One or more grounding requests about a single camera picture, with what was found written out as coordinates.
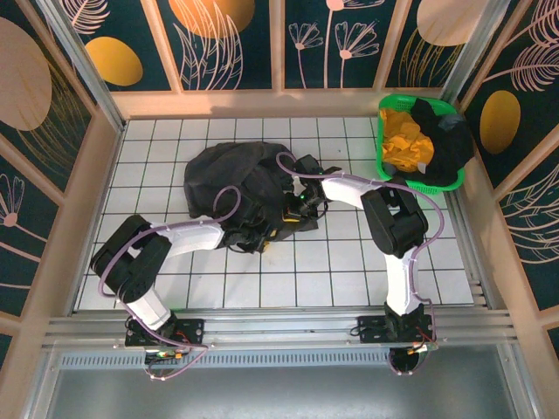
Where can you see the dark grey t-shirt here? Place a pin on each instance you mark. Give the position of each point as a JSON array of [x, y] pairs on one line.
[[218, 174]]

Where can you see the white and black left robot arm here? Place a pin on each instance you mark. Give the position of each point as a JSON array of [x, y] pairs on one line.
[[188, 238]]

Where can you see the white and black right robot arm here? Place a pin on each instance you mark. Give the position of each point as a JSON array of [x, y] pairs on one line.
[[399, 279]]

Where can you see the yellow t-shirt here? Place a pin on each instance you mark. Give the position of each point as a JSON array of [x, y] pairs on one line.
[[406, 144]]

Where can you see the green plastic basket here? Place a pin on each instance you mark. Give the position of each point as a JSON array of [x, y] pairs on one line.
[[395, 101]]

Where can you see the grey sheet metal tray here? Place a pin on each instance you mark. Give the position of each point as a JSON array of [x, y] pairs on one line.
[[279, 393]]

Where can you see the black t-shirt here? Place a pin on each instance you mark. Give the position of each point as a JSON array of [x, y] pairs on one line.
[[450, 148]]

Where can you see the blue-grey t-shirt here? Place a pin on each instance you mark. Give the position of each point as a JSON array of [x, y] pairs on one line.
[[452, 122]]

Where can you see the long aluminium base rail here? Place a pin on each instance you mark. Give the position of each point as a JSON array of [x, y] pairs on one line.
[[279, 325]]

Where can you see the aluminium side rail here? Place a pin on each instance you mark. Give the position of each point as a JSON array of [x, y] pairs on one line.
[[476, 262]]

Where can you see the aluminium frame post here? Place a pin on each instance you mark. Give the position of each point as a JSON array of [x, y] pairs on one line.
[[87, 74], [471, 52]]

